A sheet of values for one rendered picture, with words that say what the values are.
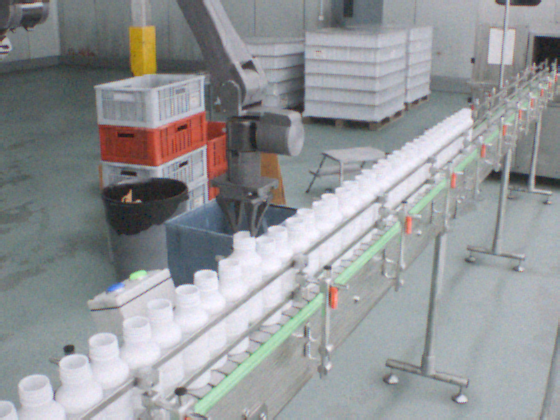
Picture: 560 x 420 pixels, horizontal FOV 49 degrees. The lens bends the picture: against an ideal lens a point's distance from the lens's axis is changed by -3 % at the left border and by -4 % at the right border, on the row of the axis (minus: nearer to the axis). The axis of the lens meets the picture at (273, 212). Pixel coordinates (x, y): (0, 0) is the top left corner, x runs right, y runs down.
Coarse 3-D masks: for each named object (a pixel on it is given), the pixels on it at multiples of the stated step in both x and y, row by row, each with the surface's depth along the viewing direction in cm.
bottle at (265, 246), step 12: (264, 240) 117; (264, 252) 114; (264, 264) 115; (276, 264) 115; (264, 276) 115; (264, 288) 115; (276, 288) 116; (264, 300) 116; (276, 300) 117; (264, 312) 117; (264, 324) 118
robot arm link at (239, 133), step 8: (232, 120) 102; (240, 120) 102; (248, 120) 101; (256, 120) 100; (232, 128) 102; (240, 128) 101; (248, 128) 101; (256, 128) 101; (232, 136) 102; (240, 136) 101; (248, 136) 102; (232, 144) 102; (240, 144) 102; (248, 144) 102; (256, 144) 103
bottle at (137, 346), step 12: (132, 324) 88; (144, 324) 88; (132, 336) 85; (144, 336) 86; (120, 348) 87; (132, 348) 86; (144, 348) 86; (156, 348) 88; (132, 360) 85; (144, 360) 85; (132, 372) 86; (132, 396) 87; (144, 408) 88
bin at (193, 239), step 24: (192, 216) 198; (216, 216) 211; (264, 216) 206; (288, 216) 201; (168, 240) 189; (192, 240) 184; (216, 240) 179; (168, 264) 191; (192, 264) 187; (216, 264) 182
